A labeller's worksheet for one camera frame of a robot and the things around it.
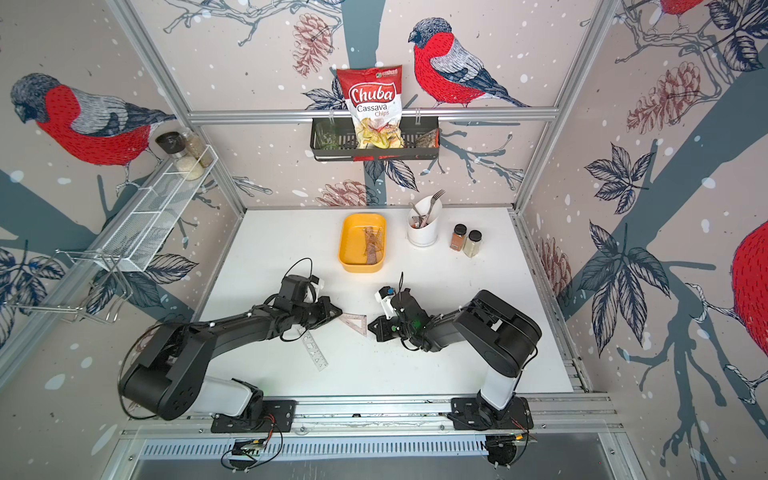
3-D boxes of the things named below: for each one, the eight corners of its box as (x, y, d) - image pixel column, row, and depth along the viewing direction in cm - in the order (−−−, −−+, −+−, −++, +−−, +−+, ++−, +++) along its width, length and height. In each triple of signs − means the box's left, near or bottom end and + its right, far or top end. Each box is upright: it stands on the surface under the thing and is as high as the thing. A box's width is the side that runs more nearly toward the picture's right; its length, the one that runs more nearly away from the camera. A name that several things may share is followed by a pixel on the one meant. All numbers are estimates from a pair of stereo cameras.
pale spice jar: (464, 258, 107) (470, 241, 100) (462, 247, 111) (467, 230, 103) (477, 258, 107) (484, 241, 100) (475, 247, 111) (481, 230, 103)
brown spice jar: (451, 251, 109) (455, 233, 101) (449, 241, 112) (453, 223, 104) (463, 251, 109) (468, 233, 101) (461, 241, 112) (466, 223, 104)
